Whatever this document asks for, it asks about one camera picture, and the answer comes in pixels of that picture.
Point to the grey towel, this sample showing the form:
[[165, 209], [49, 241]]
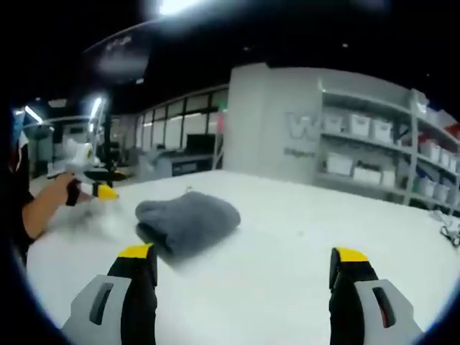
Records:
[[190, 219]]

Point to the white plastic roll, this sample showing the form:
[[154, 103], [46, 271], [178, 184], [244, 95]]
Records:
[[82, 152]]

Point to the black stand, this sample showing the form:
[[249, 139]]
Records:
[[109, 143]]

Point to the person's dark clothing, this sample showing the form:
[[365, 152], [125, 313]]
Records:
[[19, 187]]

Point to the ceiling tube light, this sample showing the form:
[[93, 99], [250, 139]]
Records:
[[95, 108], [32, 112]]

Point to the grey desk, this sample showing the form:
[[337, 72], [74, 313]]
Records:
[[190, 163]]

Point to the black monitor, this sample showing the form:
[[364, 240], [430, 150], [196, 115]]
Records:
[[200, 143]]

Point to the grey metal shelving unit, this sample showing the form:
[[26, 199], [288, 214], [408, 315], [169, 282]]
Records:
[[409, 143]]

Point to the row of white storage bins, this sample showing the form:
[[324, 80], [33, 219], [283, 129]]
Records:
[[381, 129]]

